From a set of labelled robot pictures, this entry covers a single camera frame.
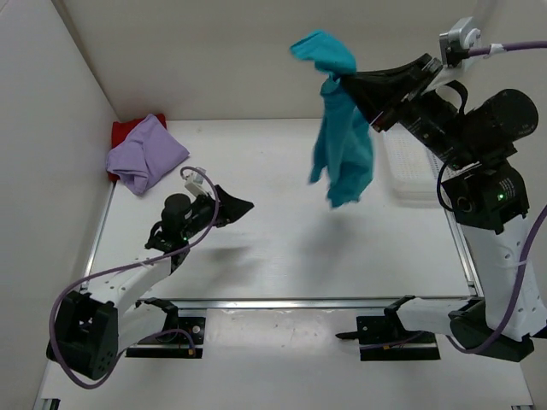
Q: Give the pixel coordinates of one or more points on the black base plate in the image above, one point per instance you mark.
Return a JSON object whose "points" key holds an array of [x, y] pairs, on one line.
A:
{"points": [[379, 340], [175, 346]]}

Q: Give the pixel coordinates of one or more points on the red t shirt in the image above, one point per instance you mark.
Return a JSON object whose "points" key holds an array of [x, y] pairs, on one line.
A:
{"points": [[120, 130]]}

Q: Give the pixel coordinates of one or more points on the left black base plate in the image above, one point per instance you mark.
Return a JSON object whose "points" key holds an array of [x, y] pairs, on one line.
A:
{"points": [[175, 346]]}

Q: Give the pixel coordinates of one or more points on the purple t shirt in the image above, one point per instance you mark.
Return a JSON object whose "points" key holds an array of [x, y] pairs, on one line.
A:
{"points": [[145, 156]]}

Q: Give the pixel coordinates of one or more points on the aluminium rail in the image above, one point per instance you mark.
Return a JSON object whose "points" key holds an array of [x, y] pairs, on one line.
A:
{"points": [[284, 303]]}

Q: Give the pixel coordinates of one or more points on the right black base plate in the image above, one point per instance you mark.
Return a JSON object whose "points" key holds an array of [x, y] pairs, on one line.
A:
{"points": [[379, 340]]}

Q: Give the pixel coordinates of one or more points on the teal t shirt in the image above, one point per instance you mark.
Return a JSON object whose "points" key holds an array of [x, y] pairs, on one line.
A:
{"points": [[343, 148]]}

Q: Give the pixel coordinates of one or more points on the white plastic basket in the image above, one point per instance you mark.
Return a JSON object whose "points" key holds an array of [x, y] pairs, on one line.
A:
{"points": [[413, 170]]}

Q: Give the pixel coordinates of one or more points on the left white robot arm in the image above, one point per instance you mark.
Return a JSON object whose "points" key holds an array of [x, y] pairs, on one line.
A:
{"points": [[94, 327]]}

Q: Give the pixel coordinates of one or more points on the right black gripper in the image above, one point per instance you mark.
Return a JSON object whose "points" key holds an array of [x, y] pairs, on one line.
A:
{"points": [[410, 96]]}

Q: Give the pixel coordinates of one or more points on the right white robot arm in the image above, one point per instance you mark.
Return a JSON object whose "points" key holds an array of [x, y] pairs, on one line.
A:
{"points": [[487, 198]]}

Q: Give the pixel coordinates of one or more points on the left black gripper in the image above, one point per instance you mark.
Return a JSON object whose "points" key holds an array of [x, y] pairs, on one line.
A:
{"points": [[214, 206]]}

